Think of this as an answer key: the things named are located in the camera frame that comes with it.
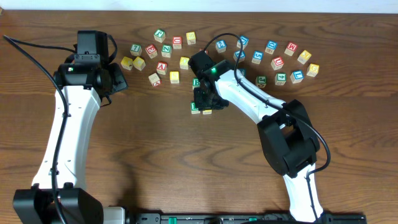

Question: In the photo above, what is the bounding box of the yellow K wooden block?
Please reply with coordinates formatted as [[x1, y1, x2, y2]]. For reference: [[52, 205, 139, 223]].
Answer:
[[121, 57, 133, 70]]

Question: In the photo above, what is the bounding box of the red A upright block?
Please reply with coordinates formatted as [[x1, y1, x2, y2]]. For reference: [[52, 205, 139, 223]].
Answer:
[[156, 62, 168, 75]]

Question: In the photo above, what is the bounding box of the yellow K right block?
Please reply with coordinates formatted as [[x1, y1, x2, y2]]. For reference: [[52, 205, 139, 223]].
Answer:
[[297, 50, 312, 65]]

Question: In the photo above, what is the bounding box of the blue d block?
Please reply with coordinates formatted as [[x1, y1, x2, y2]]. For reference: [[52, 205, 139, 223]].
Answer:
[[265, 40, 277, 55], [236, 35, 249, 49]]

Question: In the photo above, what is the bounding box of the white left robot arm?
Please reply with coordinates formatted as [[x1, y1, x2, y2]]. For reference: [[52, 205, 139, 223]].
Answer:
[[13, 63, 129, 223]]

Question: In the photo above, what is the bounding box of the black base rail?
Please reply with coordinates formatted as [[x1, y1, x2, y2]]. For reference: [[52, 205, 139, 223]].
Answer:
[[102, 205, 368, 224]]

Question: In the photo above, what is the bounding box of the yellow O block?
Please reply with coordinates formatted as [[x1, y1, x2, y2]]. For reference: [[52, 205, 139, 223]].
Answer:
[[179, 57, 190, 70], [202, 110, 212, 115]]

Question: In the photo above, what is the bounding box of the red E wooden block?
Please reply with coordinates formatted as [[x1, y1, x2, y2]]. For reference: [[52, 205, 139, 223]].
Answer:
[[145, 44, 158, 58]]

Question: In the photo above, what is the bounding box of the green 7 wooden block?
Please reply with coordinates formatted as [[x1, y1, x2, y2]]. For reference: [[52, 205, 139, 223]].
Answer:
[[130, 44, 142, 57]]

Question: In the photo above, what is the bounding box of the blue D right block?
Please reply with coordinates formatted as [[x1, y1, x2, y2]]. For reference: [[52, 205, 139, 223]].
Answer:
[[265, 40, 277, 55]]

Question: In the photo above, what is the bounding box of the yellow G wooden block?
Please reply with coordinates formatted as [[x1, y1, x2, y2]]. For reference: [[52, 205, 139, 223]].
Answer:
[[307, 63, 320, 77]]

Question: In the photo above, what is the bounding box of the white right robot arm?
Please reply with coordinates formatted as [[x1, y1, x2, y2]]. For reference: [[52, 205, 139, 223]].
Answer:
[[188, 51, 323, 222]]

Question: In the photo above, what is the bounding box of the yellow S wooden block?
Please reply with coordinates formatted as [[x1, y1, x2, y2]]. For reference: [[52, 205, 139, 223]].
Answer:
[[170, 71, 180, 84]]

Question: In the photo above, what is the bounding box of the blue 5 wooden block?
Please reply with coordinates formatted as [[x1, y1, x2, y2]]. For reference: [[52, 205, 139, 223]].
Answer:
[[251, 50, 264, 64]]

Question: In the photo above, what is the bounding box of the tilted red A block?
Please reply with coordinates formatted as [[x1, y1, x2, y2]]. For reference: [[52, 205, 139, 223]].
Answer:
[[149, 73, 162, 87]]

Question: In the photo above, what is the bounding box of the blue 2 wooden block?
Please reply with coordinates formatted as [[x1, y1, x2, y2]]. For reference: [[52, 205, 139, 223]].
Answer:
[[216, 40, 227, 54]]

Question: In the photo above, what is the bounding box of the green B wooden block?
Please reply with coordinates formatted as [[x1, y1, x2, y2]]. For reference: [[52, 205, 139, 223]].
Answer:
[[192, 78, 200, 90]]

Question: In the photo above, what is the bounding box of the yellow C wooden block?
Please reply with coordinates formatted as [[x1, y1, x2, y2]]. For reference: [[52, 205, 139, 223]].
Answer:
[[133, 57, 146, 71]]

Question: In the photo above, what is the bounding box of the green J wooden block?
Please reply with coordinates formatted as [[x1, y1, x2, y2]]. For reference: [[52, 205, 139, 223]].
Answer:
[[154, 29, 166, 43]]

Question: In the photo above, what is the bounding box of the blue D left block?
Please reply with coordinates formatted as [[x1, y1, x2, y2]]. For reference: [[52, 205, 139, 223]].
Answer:
[[236, 35, 249, 49]]

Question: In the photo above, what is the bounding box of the red U wooden block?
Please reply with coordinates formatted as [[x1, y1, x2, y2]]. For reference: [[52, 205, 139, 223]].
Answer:
[[172, 36, 182, 49]]

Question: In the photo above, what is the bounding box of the red M wooden block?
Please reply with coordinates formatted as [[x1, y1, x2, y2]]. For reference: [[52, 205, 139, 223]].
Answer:
[[284, 42, 297, 56]]

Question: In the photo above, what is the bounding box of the green J lower block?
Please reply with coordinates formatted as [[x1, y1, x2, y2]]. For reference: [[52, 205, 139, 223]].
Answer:
[[256, 76, 267, 88]]

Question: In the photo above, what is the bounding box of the green 4 wooden block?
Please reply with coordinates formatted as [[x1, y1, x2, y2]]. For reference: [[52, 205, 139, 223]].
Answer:
[[275, 73, 287, 85]]

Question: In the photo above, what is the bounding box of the blue P wooden block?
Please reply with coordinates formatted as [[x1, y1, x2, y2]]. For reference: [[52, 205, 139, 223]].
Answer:
[[233, 50, 246, 63]]

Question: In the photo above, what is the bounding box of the blue L right block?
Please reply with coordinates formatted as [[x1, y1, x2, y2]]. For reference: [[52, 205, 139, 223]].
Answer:
[[290, 70, 304, 83]]

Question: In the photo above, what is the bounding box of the blue T wooden block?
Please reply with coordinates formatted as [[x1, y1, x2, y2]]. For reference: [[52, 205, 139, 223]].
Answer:
[[239, 68, 246, 77]]

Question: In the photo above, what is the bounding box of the green R wooden block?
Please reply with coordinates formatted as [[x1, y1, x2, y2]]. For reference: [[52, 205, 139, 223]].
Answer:
[[190, 102, 200, 114]]

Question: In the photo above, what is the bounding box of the yellow top wooden block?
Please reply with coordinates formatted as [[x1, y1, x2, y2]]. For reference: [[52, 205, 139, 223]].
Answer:
[[186, 31, 197, 45]]

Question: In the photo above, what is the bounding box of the red U right block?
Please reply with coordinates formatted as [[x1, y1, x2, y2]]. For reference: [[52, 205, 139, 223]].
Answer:
[[271, 57, 284, 70]]

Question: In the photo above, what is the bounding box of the green Z wooden block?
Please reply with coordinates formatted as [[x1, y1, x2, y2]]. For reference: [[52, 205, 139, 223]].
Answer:
[[161, 44, 172, 58]]

